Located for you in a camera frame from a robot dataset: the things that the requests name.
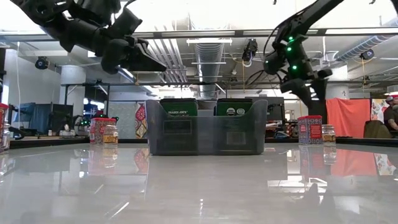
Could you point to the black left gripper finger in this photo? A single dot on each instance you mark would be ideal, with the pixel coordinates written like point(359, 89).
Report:
point(144, 60)

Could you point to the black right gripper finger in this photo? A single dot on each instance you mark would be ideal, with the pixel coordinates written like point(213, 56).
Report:
point(306, 98)
point(320, 88)

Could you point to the glass spice jar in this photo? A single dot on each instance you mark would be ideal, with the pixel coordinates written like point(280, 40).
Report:
point(7, 137)
point(110, 137)
point(329, 135)

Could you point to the green black pepper spice tin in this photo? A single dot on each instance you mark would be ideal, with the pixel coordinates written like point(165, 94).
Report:
point(233, 105)
point(178, 107)

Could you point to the red patterned spice tin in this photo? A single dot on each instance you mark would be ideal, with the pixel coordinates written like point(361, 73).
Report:
point(98, 130)
point(3, 113)
point(309, 130)

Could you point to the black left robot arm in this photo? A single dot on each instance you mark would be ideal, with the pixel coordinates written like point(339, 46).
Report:
point(71, 34)

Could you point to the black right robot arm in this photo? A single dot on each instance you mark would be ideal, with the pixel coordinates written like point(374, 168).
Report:
point(308, 15)

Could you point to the black cloth panel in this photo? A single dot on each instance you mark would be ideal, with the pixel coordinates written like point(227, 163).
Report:
point(317, 116)

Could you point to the orange cloth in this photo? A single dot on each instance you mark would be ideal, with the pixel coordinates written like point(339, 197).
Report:
point(345, 115)

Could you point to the black round ceiling fixture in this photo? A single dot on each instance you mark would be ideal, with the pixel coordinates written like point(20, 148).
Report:
point(367, 54)
point(41, 63)

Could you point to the colourful patterned cloth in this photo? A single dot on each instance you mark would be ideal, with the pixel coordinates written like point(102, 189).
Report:
point(140, 121)

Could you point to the colourful cartoon poster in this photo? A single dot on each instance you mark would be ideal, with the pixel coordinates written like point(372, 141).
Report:
point(377, 109)

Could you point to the white ceiling light strip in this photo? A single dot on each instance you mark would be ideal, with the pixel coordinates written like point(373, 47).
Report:
point(209, 41)

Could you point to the dark office chair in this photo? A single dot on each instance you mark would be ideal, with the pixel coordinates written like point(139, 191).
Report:
point(376, 130)

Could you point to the person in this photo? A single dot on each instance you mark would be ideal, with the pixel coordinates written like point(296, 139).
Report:
point(391, 116)

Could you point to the dark grey translucent bin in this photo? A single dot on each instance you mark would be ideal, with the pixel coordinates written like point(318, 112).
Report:
point(205, 137)

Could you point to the blue partition screen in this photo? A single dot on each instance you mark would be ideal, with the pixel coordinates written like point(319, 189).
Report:
point(34, 116)

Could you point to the black hanging camera device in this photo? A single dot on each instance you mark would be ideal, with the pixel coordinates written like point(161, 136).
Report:
point(250, 49)

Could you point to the ribbed silver air duct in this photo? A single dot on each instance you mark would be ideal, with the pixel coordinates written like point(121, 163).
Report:
point(209, 62)

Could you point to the black overhead frame bar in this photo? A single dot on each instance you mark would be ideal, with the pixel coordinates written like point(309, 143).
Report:
point(217, 33)

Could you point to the black metal table frame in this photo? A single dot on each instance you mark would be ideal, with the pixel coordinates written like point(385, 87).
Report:
point(46, 143)

